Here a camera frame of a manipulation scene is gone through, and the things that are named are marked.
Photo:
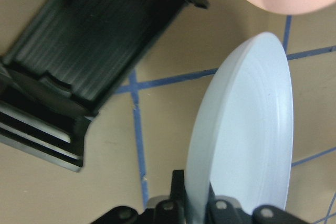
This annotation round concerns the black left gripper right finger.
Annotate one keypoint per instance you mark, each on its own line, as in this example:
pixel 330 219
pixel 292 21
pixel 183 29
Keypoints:
pixel 224 209

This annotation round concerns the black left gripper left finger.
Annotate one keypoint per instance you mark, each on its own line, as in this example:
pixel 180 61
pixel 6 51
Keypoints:
pixel 173 209

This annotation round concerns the light blue plate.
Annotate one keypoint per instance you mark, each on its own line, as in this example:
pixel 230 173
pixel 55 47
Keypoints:
pixel 241 144

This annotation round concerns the black dish rack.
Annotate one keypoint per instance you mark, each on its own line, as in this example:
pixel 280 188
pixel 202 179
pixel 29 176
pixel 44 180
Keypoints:
pixel 65 65

